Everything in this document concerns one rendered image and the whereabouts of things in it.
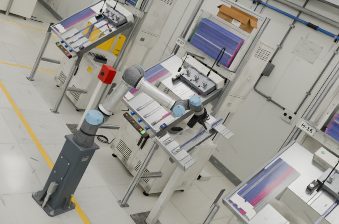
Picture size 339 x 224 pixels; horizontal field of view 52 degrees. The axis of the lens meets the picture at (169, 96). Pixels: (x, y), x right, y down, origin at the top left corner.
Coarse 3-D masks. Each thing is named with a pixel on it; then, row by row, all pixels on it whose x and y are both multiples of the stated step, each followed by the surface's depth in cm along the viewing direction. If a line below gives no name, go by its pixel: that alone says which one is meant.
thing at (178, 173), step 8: (192, 152) 266; (176, 168) 274; (176, 176) 273; (168, 184) 277; (176, 184) 276; (168, 192) 276; (160, 200) 281; (152, 208) 285; (160, 208) 282; (136, 216) 289; (144, 216) 294; (152, 216) 284
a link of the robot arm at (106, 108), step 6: (132, 66) 235; (138, 66) 240; (144, 72) 245; (120, 84) 242; (126, 84) 240; (114, 90) 245; (120, 90) 242; (126, 90) 243; (108, 96) 247; (114, 96) 244; (120, 96) 244; (108, 102) 246; (114, 102) 246; (96, 108) 249; (102, 108) 247; (108, 108) 247; (102, 114) 247; (108, 114) 248
